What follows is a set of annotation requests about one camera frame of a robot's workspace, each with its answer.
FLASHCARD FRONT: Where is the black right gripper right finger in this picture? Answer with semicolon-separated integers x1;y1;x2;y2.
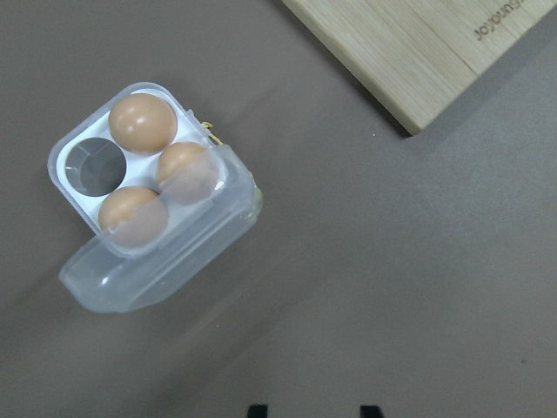
359;405;383;418

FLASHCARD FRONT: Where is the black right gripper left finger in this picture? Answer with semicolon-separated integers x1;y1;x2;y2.
247;404;267;418

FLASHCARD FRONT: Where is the clear plastic egg box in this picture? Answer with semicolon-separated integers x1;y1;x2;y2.
47;82;262;313

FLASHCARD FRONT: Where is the brown egg from bowl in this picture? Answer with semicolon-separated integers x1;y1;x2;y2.
108;93;178;155

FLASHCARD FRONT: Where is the brown egg rear slot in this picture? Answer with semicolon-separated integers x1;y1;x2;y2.
98;186;169;248

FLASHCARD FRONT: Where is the brown egg slot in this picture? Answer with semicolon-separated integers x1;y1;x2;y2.
156;142;218;204
98;186;169;248

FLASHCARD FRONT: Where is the brown egg front slot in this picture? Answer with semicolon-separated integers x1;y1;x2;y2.
156;142;218;204

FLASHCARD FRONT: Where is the wooden cutting board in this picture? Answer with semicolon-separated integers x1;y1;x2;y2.
285;0;556;135

